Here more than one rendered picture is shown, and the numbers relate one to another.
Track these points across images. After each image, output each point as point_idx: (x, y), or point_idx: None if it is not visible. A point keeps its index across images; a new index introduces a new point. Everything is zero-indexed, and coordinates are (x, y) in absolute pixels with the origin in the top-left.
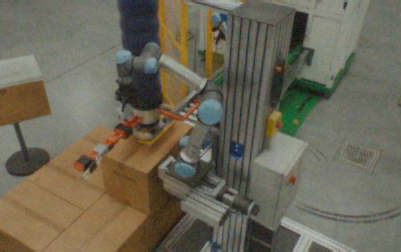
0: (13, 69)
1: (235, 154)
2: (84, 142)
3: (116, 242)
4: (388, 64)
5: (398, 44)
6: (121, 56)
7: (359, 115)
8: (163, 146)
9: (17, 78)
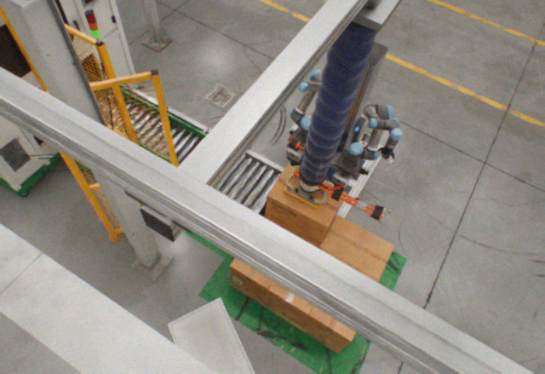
0: (205, 335)
1: (355, 128)
2: (257, 274)
3: (363, 232)
4: None
5: None
6: (402, 132)
7: (169, 80)
8: None
9: (226, 322)
